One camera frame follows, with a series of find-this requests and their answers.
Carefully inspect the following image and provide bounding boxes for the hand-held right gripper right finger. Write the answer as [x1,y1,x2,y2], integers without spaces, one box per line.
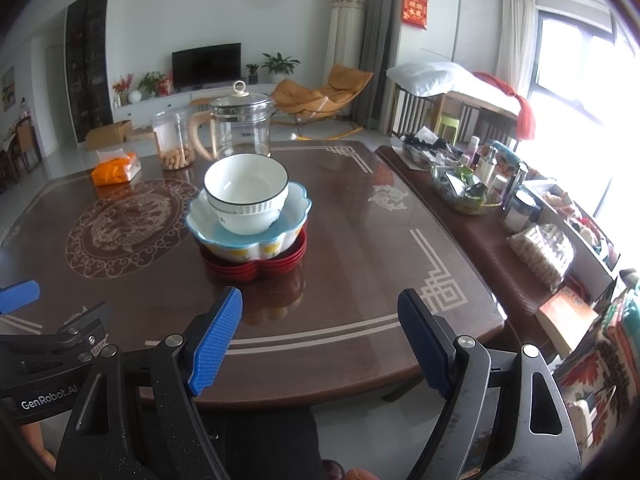
[397,288,581,480]

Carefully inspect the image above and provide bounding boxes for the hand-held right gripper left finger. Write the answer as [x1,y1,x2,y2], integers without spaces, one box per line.
[55,286,244,480]

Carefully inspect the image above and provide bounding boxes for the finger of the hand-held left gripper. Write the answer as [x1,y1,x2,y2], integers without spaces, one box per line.
[0,302,111,362]
[0,280,41,317]

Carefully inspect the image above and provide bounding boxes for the scalloped bowl with lemon print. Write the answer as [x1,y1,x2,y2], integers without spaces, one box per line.
[186,181,312,262]

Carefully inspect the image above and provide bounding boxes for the white bowl with black rim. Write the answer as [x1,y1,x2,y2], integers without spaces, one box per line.
[203,154,290,216]

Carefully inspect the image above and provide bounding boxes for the person's left hand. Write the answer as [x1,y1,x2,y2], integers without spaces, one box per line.
[19,422,57,472]

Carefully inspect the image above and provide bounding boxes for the brown side table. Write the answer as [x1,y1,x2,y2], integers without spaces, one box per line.
[375,145,597,362]

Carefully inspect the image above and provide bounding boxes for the brown book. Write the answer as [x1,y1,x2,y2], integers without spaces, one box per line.
[537,285,599,357]

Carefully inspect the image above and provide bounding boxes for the patterned bag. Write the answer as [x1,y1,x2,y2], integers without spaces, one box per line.
[507,222,576,294]

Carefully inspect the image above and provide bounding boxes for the glass basket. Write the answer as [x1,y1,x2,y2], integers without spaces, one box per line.
[431,160,504,216]

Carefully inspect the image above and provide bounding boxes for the orange tissue pack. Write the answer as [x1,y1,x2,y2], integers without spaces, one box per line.
[91,151,142,187]

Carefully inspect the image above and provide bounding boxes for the silver tin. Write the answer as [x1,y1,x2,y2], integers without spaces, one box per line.
[502,190,541,234]

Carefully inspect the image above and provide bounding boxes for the colourful patterned blanket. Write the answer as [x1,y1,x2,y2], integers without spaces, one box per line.
[554,269,640,467]

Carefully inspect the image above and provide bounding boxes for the open cardboard box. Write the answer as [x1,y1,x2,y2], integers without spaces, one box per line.
[86,120,134,150]

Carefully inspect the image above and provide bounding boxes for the group of cosmetic bottles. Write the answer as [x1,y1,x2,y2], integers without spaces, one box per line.
[464,135,532,197]

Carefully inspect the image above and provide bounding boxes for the tray of black items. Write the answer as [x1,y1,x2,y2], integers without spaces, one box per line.
[400,127,464,171]

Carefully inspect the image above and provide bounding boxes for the clear snack jar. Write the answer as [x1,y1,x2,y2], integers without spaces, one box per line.
[151,110,196,171]

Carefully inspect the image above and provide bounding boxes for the glass electric kettle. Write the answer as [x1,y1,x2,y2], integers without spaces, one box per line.
[188,80,278,161]

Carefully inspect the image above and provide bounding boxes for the green stool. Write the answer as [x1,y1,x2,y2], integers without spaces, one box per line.
[437,114,461,144]

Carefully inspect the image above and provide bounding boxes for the white television cabinet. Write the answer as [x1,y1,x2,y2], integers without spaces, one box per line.
[112,83,281,122]

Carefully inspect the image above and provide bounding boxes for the wooden crib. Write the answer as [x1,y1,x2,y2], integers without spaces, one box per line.
[389,82,519,147]

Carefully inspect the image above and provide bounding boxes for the red flowers in vase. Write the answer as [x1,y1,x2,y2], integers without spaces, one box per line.
[112,74,135,106]

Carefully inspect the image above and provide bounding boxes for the dark display cabinet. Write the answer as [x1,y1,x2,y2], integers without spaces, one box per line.
[66,0,112,144]

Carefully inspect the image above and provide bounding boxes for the green potted plant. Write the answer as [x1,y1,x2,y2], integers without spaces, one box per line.
[137,71,166,99]

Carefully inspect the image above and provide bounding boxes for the red cloth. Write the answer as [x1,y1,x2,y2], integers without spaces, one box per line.
[472,72,536,141]

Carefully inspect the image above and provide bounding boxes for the white pillow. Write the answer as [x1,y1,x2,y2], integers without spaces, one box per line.
[387,61,522,117]

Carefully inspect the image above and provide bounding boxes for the orange lounge chair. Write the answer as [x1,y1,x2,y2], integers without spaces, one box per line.
[270,64,375,141]

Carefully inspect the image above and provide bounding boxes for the black television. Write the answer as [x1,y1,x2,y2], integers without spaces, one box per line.
[172,43,242,92]

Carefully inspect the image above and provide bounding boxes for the large leafy potted plant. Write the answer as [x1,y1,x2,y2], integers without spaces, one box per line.
[261,52,301,84]

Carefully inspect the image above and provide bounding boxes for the grey curtain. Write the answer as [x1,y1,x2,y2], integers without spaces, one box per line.
[354,0,407,134]

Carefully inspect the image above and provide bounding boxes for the covered standing air conditioner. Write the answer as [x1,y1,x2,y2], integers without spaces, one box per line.
[327,0,368,122]

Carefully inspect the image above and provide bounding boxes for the dark framed window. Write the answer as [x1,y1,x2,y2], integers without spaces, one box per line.
[529,4,640,128]

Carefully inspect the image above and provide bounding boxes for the white curtain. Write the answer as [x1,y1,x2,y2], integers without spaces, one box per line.
[495,0,539,97]

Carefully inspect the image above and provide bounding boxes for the framed wall picture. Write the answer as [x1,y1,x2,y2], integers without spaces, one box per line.
[0,66,16,111]

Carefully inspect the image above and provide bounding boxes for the red wall hanging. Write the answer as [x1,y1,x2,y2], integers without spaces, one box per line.
[402,0,430,30]

